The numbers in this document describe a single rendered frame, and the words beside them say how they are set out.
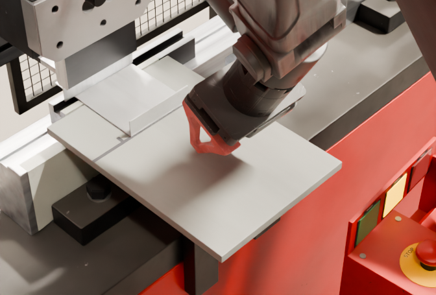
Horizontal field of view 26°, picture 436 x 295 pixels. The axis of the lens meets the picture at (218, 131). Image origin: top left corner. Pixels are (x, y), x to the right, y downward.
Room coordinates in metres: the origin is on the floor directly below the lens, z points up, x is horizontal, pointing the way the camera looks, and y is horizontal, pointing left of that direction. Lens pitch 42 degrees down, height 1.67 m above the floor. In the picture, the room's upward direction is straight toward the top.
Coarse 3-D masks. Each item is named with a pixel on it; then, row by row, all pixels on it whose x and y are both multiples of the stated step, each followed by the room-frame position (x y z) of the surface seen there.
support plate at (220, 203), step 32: (160, 64) 0.88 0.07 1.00; (64, 128) 0.76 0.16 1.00; (96, 128) 0.76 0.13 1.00; (160, 128) 0.76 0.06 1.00; (128, 160) 0.71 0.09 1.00; (160, 160) 0.71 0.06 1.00; (192, 160) 0.71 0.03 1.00; (224, 160) 0.71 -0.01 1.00; (256, 160) 0.71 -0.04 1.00; (288, 160) 0.71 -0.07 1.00; (320, 160) 0.71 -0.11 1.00; (128, 192) 0.67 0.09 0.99; (160, 192) 0.67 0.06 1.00; (192, 192) 0.67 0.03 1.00; (224, 192) 0.67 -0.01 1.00; (256, 192) 0.67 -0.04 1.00; (288, 192) 0.67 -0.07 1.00; (192, 224) 0.62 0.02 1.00; (224, 224) 0.62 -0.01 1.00; (256, 224) 0.62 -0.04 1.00; (224, 256) 0.58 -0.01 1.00
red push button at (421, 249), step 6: (426, 240) 0.77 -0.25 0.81; (432, 240) 0.77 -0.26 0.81; (420, 246) 0.76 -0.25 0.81; (426, 246) 0.76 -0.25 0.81; (432, 246) 0.76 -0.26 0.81; (420, 252) 0.75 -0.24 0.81; (426, 252) 0.75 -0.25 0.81; (432, 252) 0.75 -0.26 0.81; (420, 258) 0.75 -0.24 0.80; (426, 258) 0.75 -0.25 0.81; (432, 258) 0.74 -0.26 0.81; (420, 264) 0.76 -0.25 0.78; (426, 264) 0.74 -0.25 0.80; (432, 264) 0.74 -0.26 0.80; (432, 270) 0.75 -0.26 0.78
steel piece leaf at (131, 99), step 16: (112, 80) 0.84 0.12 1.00; (128, 80) 0.84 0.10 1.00; (144, 80) 0.84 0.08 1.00; (80, 96) 0.81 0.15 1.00; (96, 96) 0.81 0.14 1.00; (112, 96) 0.81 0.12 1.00; (128, 96) 0.81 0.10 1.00; (144, 96) 0.81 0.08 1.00; (160, 96) 0.81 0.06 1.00; (176, 96) 0.80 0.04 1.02; (96, 112) 0.79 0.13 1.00; (112, 112) 0.79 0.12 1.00; (128, 112) 0.79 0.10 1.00; (144, 112) 0.76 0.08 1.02; (160, 112) 0.78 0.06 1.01; (128, 128) 0.76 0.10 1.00
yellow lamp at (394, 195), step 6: (402, 180) 0.86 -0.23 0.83; (396, 186) 0.85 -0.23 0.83; (402, 186) 0.86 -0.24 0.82; (390, 192) 0.83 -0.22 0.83; (396, 192) 0.85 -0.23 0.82; (402, 192) 0.86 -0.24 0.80; (390, 198) 0.84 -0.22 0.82; (396, 198) 0.85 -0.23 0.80; (390, 204) 0.84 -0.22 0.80; (384, 210) 0.83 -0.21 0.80; (390, 210) 0.84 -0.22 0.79; (384, 216) 0.83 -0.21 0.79
